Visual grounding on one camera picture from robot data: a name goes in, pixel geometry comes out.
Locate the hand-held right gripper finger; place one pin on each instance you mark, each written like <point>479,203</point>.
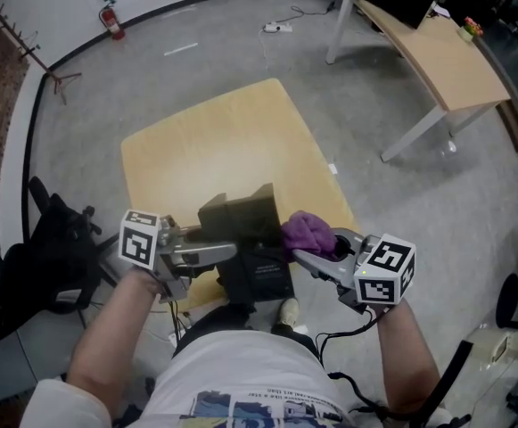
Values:
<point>351,240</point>
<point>325,269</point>

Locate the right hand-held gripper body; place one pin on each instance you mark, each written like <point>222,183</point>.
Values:
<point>385,279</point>

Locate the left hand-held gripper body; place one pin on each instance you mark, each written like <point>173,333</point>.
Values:
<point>139,243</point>

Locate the purple cloth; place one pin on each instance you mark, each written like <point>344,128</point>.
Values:
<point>307,234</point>

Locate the black desk phone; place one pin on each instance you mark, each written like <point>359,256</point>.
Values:
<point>249,221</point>

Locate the person's left forearm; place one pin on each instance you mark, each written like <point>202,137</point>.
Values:
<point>116,328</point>

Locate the person's right forearm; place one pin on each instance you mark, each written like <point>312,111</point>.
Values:
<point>403,355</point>

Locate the light wooden desk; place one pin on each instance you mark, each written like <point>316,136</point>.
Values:
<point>218,150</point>

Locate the person's white shoe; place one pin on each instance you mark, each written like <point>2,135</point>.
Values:
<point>289,312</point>

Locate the person's black trousers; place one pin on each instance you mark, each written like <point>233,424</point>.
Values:
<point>223,319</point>

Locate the white paper scrap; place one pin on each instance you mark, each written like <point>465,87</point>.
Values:
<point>332,168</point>

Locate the black office chair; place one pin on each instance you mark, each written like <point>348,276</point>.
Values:
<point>49,257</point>

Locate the person's white printed shirt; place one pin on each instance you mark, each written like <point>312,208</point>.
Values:
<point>245,372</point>

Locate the beige floor appliance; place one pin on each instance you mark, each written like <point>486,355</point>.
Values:
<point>501,346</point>

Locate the white floor tape strip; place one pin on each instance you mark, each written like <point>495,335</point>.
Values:
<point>180,49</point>

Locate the long wooden white-legged table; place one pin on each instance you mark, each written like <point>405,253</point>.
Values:
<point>450,60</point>

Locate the white power strip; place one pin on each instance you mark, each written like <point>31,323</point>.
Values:
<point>278,27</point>

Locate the red fire extinguisher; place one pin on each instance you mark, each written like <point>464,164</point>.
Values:
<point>112,20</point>

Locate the brown coat rack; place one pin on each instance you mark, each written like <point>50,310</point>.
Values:
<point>27,47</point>

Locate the small green pot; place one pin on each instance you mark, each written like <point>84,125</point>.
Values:
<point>470,31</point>

